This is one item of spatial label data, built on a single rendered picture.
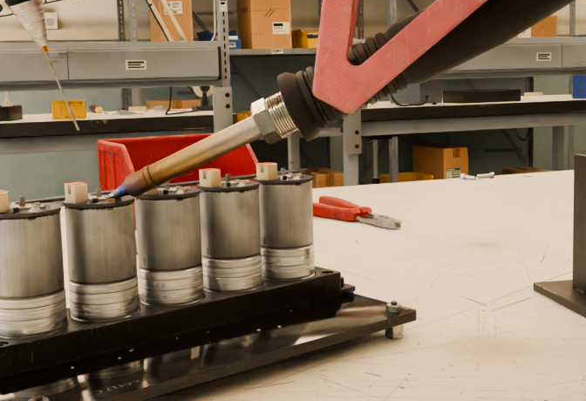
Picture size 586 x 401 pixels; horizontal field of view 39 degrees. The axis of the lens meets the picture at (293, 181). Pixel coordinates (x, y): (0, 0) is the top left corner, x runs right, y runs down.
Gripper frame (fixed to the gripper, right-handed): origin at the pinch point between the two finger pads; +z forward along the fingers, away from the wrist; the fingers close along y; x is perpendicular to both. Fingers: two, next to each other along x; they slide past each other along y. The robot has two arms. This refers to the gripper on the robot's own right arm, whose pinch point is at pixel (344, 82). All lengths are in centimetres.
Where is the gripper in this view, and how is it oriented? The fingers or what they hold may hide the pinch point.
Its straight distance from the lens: 28.6
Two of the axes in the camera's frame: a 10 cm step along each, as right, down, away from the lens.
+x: 8.7, 4.8, -0.3
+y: -1.1, 1.2, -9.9
